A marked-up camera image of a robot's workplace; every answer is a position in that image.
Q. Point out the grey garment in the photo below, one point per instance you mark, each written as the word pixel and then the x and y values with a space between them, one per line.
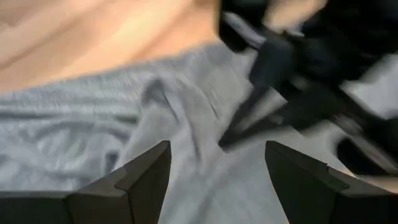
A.
pixel 93 124

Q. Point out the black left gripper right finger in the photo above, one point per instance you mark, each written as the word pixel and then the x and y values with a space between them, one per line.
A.
pixel 326 202

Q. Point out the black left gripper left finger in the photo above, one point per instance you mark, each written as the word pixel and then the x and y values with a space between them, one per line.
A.
pixel 77 208

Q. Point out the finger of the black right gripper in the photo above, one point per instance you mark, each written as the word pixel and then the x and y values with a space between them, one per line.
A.
pixel 360 158
pixel 239 127

